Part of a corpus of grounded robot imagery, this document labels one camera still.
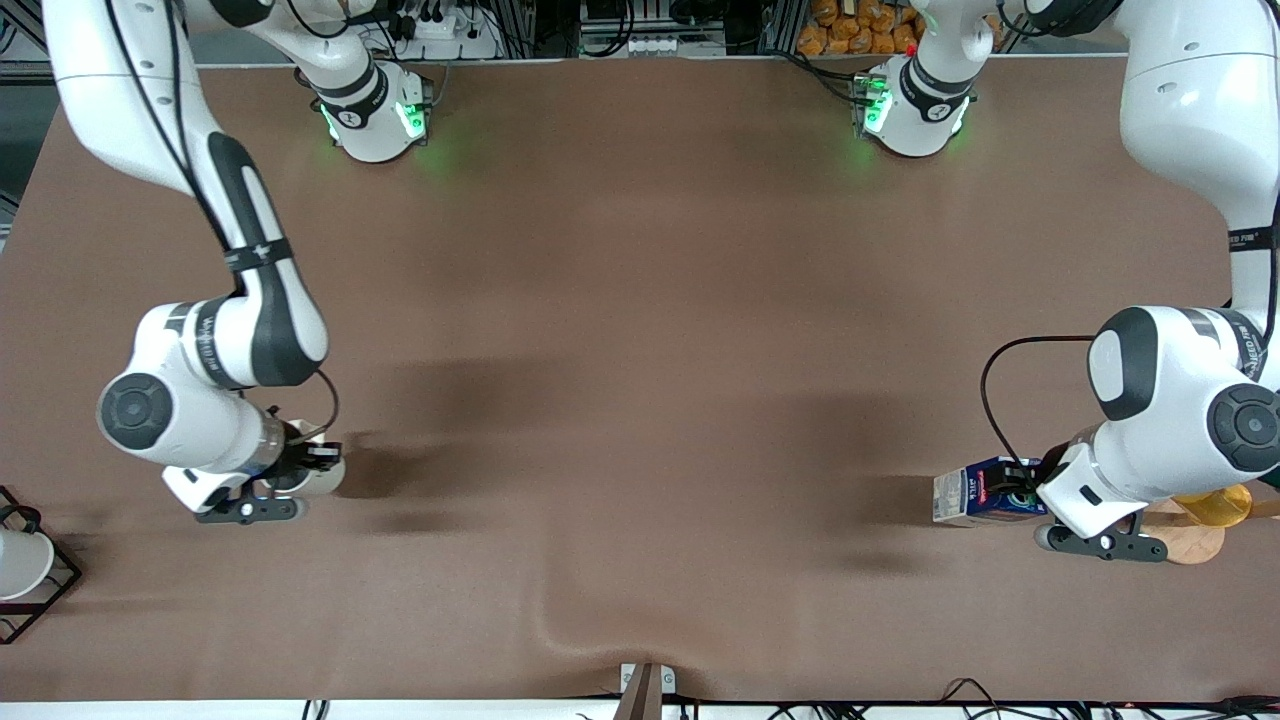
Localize grey mug with handle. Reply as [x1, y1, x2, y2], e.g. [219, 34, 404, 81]
[268, 462, 347, 499]

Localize blue and white milk carton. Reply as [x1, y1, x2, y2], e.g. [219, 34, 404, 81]
[933, 456, 1048, 528]

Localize yellow plastic cup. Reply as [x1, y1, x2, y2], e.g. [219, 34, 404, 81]
[1172, 484, 1253, 529]

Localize brown wooden bar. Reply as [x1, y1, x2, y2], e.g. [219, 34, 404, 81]
[612, 663, 663, 720]

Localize brown table cloth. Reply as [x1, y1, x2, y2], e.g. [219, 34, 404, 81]
[0, 55, 1280, 703]

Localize white power strip with plugs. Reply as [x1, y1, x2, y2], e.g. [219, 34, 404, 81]
[405, 10, 501, 59]

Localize orange packaged goods pile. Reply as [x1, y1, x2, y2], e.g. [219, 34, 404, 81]
[797, 0, 931, 57]

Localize round wooden board with handle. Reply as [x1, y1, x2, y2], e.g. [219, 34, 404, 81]
[1130, 497, 1280, 567]

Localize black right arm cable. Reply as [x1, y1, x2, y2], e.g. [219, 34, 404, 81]
[105, 0, 341, 448]

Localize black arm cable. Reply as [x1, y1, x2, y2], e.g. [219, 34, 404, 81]
[979, 335, 1098, 471]
[105, 0, 341, 448]

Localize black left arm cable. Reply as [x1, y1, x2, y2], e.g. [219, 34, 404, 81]
[979, 335, 1098, 471]

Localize black wire rack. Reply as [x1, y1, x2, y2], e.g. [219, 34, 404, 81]
[0, 485, 83, 646]

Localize white cup with black handle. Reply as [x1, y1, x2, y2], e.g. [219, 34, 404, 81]
[0, 503, 56, 602]

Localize grey metal table bracket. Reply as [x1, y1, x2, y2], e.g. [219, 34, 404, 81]
[619, 662, 677, 696]

